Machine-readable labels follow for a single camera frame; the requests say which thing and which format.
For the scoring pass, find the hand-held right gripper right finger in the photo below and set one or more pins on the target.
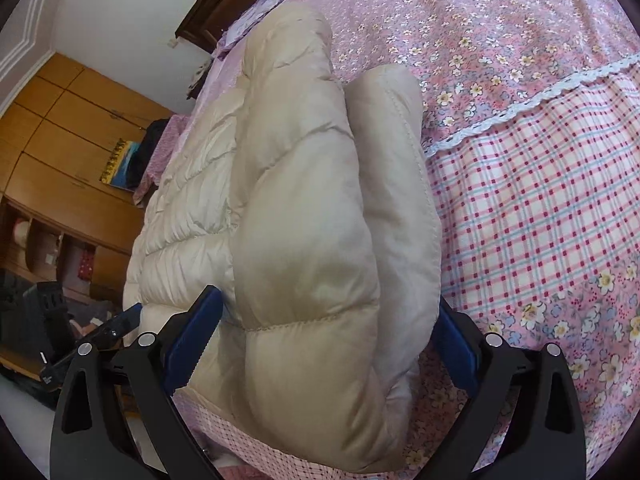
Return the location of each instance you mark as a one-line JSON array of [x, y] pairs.
[[455, 350]]

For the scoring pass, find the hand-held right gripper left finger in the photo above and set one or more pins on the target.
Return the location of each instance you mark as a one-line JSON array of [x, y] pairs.
[[195, 340]]

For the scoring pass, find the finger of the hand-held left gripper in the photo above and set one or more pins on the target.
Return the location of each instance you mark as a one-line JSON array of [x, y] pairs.
[[125, 317]]

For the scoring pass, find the cream puffer jacket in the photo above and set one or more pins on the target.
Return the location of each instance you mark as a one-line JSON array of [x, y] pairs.
[[300, 210]]

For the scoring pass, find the red patterned cloth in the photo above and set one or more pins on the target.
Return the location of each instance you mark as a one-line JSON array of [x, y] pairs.
[[86, 265]]

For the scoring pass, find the wooden open shelf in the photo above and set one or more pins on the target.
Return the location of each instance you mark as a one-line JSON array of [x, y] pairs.
[[60, 240]]

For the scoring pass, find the white round object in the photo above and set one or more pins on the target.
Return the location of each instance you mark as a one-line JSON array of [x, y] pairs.
[[22, 232]]

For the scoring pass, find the yellow and blue box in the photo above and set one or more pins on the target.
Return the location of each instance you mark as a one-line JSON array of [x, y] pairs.
[[120, 165]]

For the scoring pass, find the dark clothing pile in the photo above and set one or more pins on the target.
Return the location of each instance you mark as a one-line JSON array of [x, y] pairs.
[[150, 145]]

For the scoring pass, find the yellow wooden wardrobe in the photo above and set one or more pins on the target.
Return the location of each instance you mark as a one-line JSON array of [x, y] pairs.
[[65, 130]]

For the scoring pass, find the pink cloth on chair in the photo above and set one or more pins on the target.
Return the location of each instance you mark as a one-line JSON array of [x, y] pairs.
[[170, 135]]

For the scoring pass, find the pink floral bedspread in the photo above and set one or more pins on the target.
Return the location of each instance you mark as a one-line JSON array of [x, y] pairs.
[[525, 160]]

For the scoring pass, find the dark wooden nightstand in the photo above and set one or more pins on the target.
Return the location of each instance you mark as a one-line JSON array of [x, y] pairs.
[[200, 80]]

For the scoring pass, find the dark wooden headboard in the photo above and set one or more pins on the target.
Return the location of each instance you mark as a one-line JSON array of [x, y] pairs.
[[220, 5]]

